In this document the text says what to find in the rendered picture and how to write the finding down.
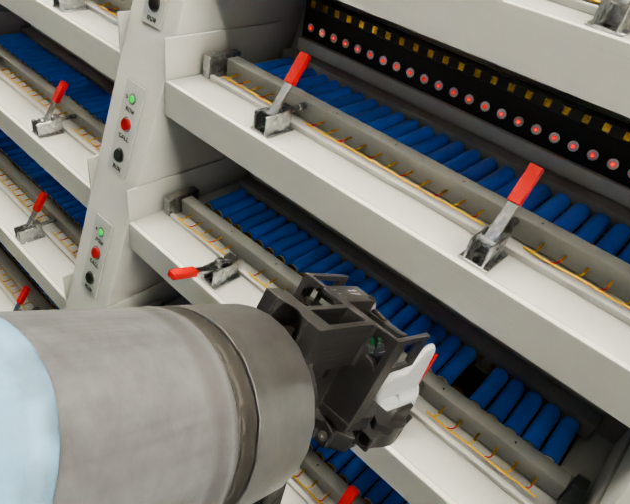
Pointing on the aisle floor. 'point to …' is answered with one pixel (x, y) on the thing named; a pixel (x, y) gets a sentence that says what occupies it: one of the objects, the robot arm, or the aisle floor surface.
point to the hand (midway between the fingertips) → (384, 374)
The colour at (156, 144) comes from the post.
